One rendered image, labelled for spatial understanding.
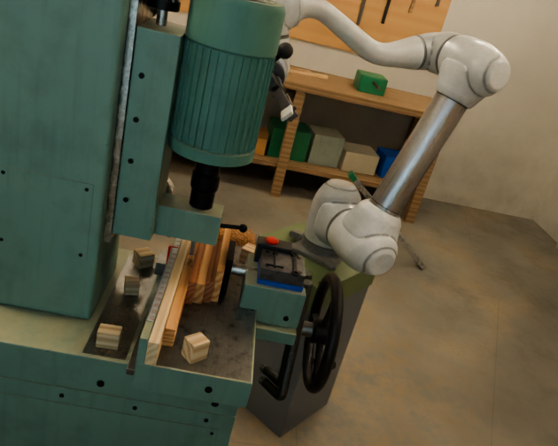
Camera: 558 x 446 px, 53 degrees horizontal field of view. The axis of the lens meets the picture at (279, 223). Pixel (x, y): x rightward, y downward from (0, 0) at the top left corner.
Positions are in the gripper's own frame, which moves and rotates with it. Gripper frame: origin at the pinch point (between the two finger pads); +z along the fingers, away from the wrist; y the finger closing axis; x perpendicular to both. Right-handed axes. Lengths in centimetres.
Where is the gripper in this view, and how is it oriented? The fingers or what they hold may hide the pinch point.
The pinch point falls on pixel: (268, 91)
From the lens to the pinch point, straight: 128.7
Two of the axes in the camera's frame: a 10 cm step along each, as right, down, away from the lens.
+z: 0.0, 4.3, -9.0
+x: 8.1, -5.3, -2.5
